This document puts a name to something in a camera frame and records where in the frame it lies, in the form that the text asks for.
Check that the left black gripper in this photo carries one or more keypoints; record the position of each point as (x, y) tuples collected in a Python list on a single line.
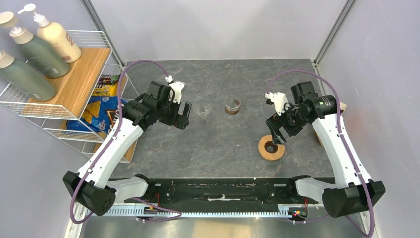
[(179, 120)]

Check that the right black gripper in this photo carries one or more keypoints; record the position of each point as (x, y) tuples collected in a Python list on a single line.
[(276, 121)]

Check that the clear glass dripper cone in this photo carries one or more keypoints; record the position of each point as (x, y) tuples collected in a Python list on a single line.
[(202, 109)]

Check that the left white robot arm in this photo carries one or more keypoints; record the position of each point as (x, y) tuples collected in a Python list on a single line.
[(90, 185)]

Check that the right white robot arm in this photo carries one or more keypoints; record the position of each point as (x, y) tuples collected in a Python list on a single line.
[(353, 184)]

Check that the glass cup with coffee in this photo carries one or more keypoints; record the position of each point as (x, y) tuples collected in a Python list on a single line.
[(232, 105)]

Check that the wooden filter holder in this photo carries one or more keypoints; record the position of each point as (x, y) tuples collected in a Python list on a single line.
[(327, 133)]

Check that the yellow candy bag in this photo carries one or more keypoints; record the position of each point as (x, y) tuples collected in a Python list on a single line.
[(106, 85)]

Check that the blue Doritos chip bag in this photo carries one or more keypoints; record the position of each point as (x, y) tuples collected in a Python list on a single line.
[(100, 115)]

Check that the green pump bottle middle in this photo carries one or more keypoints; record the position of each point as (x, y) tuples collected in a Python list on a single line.
[(39, 53)]

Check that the green pump bottle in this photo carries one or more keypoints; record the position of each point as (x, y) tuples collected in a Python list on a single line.
[(25, 78), (39, 53)]

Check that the cream pump bottle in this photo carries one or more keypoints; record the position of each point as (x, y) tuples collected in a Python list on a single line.
[(55, 34)]

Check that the green pump bottle front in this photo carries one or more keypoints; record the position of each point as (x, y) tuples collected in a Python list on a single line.
[(25, 78)]

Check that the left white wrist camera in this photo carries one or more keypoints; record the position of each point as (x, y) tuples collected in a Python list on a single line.
[(175, 94)]

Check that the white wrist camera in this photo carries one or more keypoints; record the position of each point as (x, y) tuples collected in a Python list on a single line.
[(278, 100), (175, 94)]

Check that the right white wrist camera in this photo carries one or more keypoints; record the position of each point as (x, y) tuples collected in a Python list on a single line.
[(278, 100)]

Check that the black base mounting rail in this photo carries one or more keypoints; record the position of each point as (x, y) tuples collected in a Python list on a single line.
[(220, 198)]

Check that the white wire shelf rack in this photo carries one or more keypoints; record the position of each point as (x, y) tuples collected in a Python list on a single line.
[(73, 93)]

